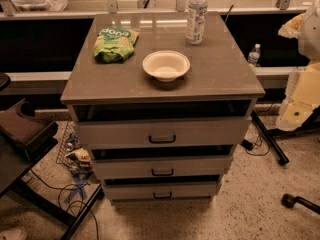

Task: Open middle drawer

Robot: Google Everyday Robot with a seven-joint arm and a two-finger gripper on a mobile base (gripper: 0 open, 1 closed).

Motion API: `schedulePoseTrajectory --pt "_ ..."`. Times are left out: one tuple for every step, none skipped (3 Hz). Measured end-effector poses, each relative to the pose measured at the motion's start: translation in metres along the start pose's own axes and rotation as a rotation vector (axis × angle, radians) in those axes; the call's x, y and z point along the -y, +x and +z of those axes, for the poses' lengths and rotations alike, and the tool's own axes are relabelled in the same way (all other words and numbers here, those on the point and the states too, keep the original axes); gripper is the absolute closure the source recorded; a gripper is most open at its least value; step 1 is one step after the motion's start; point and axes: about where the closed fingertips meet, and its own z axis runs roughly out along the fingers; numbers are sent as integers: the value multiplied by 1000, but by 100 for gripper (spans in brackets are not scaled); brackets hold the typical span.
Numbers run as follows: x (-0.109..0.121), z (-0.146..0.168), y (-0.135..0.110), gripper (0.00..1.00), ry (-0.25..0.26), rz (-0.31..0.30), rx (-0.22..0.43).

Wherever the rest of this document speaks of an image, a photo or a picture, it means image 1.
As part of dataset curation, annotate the wire basket with clutter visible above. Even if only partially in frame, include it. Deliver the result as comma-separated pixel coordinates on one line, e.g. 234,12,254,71
56,122,92,175

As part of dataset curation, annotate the white shoe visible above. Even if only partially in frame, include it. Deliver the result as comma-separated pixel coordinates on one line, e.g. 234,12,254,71
0,227,27,240

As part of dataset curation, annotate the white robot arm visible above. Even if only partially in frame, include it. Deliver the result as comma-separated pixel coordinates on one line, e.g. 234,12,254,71
276,0,320,131

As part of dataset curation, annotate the clear water bottle on cabinet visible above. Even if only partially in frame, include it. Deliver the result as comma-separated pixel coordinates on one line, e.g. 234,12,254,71
186,0,208,45

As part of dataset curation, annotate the grey drawer cabinet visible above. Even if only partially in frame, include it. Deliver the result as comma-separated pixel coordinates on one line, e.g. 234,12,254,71
61,12,264,204

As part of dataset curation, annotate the small water bottle on ledge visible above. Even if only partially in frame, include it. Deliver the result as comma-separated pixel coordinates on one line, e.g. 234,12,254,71
248,44,261,66

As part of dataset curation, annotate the white paper bowl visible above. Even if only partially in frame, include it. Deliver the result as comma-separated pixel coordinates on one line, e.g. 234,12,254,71
142,50,190,82

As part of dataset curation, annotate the black table leg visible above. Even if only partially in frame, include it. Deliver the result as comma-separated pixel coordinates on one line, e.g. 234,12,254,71
251,111,289,166

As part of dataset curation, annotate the dark brown chair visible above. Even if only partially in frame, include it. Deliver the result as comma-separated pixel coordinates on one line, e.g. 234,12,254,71
0,99,58,161

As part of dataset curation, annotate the black floor cable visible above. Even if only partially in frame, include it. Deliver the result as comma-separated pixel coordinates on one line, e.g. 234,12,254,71
29,168,101,240

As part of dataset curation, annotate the green chip bag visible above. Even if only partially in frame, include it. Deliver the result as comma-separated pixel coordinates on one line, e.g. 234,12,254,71
93,27,139,63

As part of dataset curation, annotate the grey drawer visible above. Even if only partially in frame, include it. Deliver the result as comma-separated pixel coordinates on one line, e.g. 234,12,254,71
91,156,233,179
104,181,221,202
74,117,251,150

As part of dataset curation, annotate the black caster wheel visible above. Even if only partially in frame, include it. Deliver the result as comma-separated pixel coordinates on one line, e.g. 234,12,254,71
281,194,320,214

